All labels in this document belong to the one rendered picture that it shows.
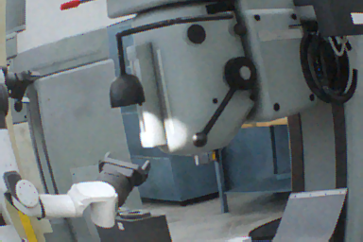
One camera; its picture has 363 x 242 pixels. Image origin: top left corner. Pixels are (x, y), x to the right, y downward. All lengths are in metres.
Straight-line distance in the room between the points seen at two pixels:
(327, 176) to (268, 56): 0.43
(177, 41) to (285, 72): 0.27
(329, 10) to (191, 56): 0.38
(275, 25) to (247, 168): 7.43
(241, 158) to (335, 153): 7.31
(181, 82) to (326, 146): 0.51
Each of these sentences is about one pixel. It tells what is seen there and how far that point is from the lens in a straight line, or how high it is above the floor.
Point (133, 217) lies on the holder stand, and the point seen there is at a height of 1.12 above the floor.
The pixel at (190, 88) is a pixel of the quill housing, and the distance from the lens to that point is 1.94.
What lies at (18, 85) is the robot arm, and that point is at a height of 1.54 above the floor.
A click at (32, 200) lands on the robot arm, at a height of 1.24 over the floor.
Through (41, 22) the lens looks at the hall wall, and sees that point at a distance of 11.62.
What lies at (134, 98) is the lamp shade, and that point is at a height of 1.44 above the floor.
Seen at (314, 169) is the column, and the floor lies 1.16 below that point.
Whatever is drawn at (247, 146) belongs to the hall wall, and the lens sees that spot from 9.38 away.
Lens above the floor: 1.51
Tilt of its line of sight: 3 degrees down
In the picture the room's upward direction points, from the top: 10 degrees counter-clockwise
